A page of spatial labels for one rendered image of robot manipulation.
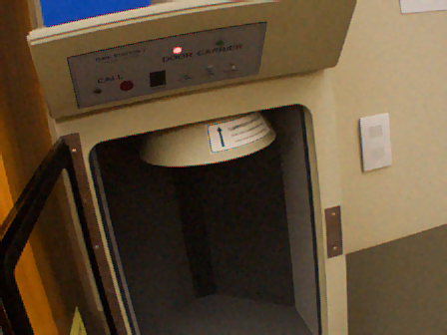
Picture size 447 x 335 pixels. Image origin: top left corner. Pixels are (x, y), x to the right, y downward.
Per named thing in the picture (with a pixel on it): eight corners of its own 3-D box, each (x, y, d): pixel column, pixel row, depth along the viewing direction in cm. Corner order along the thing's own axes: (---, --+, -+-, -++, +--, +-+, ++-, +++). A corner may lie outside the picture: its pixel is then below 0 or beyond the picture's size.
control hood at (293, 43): (51, 116, 62) (35, 28, 59) (330, 64, 67) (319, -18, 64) (43, 141, 51) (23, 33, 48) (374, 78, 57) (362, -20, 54)
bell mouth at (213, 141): (134, 141, 84) (128, 104, 83) (254, 117, 87) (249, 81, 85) (146, 177, 68) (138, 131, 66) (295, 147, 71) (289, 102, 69)
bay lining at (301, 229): (132, 309, 98) (86, 107, 87) (278, 277, 102) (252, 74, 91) (149, 393, 75) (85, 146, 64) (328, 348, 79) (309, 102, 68)
